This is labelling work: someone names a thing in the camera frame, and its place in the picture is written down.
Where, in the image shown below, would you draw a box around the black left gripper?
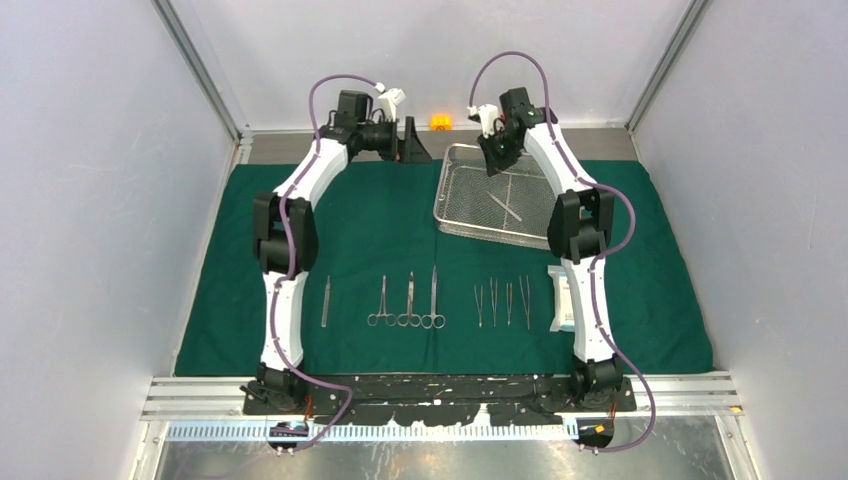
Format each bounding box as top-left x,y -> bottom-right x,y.
357,115 -> 431,164

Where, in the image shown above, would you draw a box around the steel scalpel handle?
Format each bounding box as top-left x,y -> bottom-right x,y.
486,192 -> 523,222

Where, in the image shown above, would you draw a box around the metal mesh instrument tray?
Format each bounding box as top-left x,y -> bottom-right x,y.
433,143 -> 583,251

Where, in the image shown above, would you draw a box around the green surgical drape cloth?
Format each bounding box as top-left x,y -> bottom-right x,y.
174,160 -> 713,376

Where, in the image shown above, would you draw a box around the steel surgical forceps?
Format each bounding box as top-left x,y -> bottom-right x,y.
473,286 -> 485,328

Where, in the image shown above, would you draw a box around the long steel probe rod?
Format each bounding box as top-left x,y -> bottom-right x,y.
320,276 -> 332,328

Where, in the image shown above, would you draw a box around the small steel scissors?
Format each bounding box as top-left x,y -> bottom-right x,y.
397,272 -> 422,327

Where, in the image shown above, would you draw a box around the steel needle holder clamp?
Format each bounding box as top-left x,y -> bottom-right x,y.
505,282 -> 514,326

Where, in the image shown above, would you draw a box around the steel ring-handled hemostat clamp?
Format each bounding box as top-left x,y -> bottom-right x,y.
366,276 -> 397,327

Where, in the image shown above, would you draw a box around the steel ring-handled scissors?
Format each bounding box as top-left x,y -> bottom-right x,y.
422,267 -> 446,330

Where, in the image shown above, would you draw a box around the white sterile packet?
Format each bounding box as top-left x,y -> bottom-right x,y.
548,265 -> 575,332

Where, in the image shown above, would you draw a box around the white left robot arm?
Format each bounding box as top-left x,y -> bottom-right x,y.
244,88 -> 431,414

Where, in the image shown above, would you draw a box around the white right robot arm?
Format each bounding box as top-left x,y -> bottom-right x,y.
468,87 -> 623,411

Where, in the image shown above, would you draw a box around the yellow toy block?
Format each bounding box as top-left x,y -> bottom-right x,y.
430,115 -> 453,131

